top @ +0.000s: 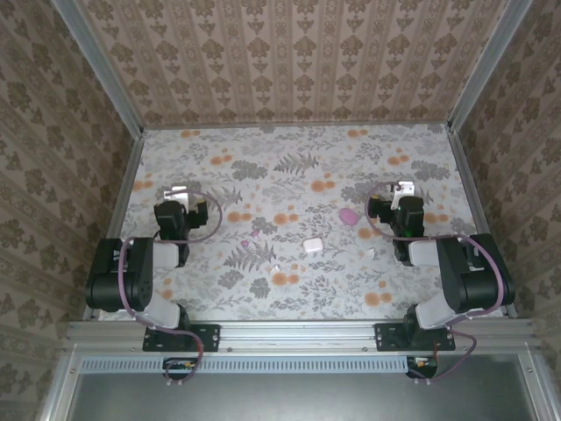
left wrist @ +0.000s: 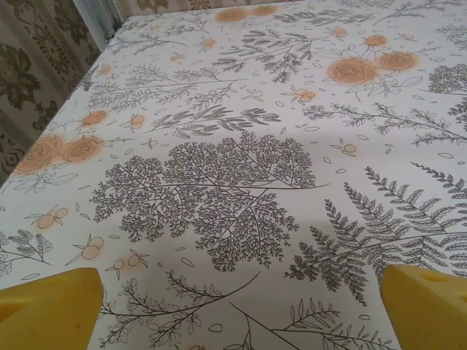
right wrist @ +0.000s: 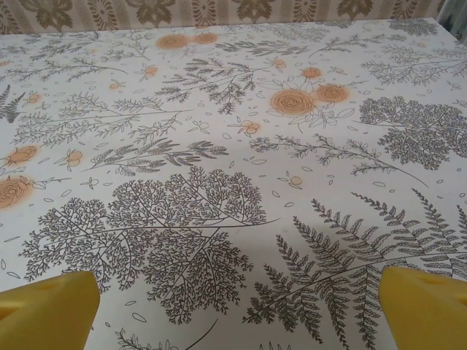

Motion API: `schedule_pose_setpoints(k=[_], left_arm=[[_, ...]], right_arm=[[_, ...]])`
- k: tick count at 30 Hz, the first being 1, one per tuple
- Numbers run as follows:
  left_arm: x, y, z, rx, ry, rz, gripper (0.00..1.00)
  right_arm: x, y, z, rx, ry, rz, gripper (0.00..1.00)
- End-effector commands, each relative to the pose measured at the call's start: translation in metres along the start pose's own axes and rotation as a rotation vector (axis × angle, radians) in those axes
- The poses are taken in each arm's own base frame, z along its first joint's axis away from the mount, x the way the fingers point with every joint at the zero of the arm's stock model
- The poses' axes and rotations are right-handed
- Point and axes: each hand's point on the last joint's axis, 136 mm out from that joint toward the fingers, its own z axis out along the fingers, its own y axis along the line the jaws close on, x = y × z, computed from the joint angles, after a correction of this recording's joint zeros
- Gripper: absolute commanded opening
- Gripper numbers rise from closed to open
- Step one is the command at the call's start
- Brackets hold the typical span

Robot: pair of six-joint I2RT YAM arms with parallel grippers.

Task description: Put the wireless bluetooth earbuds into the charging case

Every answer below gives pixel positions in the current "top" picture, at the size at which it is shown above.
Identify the white charging case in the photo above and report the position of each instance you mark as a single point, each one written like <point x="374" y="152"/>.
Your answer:
<point x="313" y="245"/>

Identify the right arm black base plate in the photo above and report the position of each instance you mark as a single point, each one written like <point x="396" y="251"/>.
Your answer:
<point x="385" y="337"/>

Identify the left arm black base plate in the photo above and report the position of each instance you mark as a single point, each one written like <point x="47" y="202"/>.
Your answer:
<point x="210" y="337"/>

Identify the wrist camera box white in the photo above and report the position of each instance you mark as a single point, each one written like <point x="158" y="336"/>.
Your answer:
<point x="405" y="188"/>
<point x="179" y="193"/>

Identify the pink oval charging case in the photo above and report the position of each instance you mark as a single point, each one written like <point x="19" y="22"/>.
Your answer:
<point x="348" y="216"/>

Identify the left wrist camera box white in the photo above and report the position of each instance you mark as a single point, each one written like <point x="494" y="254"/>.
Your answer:
<point x="179" y="193"/>

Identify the floral table cloth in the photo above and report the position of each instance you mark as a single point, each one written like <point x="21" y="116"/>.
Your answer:
<point x="307" y="285"/>

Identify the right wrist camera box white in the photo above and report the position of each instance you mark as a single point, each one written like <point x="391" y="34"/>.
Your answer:
<point x="405" y="188"/>

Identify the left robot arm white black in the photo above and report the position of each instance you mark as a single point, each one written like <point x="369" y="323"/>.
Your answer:
<point x="140" y="272"/>

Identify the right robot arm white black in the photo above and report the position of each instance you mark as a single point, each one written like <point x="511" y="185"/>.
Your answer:
<point x="464" y="280"/>

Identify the aluminium frame post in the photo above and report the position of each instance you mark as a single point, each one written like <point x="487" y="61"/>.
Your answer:
<point x="486" y="66"/>
<point x="100" y="66"/>

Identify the grey metal panel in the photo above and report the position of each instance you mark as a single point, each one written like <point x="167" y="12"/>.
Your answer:
<point x="307" y="399"/>

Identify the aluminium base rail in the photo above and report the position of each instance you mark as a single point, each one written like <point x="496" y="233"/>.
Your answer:
<point x="298" y="335"/>

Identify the aluminium side rail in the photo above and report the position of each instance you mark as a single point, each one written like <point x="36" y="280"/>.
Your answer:
<point x="464" y="175"/>
<point x="128" y="175"/>

